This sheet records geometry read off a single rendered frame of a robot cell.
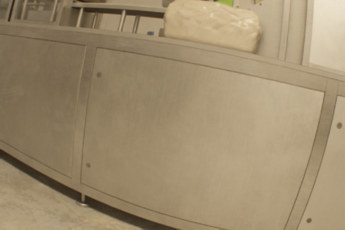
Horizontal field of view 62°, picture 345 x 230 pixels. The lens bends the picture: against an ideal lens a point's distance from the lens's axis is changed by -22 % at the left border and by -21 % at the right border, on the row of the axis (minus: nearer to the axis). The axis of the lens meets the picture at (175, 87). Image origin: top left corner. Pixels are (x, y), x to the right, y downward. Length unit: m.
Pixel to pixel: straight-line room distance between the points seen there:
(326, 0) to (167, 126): 0.83
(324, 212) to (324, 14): 0.80
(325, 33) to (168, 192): 0.88
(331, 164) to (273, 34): 0.61
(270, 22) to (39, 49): 1.03
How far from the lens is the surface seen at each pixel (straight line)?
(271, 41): 1.41
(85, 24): 1.92
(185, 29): 1.30
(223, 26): 1.27
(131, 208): 1.37
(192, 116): 1.19
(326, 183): 1.21
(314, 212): 1.24
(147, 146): 1.26
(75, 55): 1.41
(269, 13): 1.43
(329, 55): 1.35
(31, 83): 1.59
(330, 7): 1.39
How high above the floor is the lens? 0.71
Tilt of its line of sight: 3 degrees down
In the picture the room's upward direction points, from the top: 11 degrees clockwise
